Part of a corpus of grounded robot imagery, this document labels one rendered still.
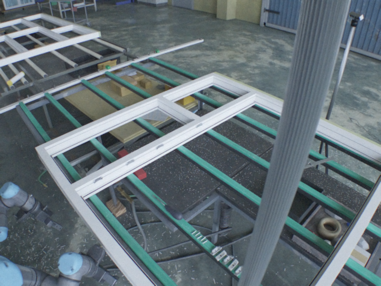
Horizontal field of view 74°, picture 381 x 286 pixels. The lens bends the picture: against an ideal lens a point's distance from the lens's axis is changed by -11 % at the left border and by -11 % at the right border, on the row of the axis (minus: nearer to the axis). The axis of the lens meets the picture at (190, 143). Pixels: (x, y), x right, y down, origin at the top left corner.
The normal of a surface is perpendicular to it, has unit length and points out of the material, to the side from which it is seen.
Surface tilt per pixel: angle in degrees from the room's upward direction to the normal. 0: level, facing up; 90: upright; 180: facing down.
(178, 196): 0
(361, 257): 0
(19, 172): 0
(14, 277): 83
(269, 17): 90
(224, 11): 90
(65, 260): 25
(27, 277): 83
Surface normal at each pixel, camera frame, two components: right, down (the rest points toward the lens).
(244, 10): -0.73, 0.41
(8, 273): 0.97, 0.04
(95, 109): 0.00, -0.79
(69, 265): -0.11, -0.48
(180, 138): 0.68, 0.44
